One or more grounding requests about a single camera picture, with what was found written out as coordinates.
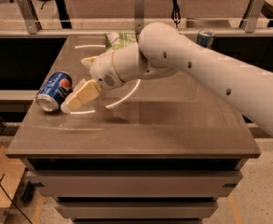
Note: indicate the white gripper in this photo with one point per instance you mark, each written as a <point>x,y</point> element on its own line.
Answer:
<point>102,69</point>

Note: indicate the blue pepsi can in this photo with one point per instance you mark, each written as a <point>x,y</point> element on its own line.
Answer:
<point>54,91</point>

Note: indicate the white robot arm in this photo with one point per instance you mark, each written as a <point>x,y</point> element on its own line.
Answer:
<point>161,51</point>

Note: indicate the red bull can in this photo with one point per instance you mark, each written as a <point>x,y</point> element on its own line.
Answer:
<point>205,38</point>

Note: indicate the green chip bag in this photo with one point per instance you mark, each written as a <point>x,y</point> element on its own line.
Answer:
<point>119,40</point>

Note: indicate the left metal bracket post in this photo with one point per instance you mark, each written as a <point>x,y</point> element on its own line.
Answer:
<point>29,16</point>

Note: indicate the metal bracket post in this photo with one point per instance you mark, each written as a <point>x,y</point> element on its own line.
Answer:
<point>139,15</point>
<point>29,16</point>
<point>253,14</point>

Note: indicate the middle metal bracket post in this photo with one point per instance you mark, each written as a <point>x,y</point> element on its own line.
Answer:
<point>139,15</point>

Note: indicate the right metal bracket post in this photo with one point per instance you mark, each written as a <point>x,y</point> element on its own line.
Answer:
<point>253,14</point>

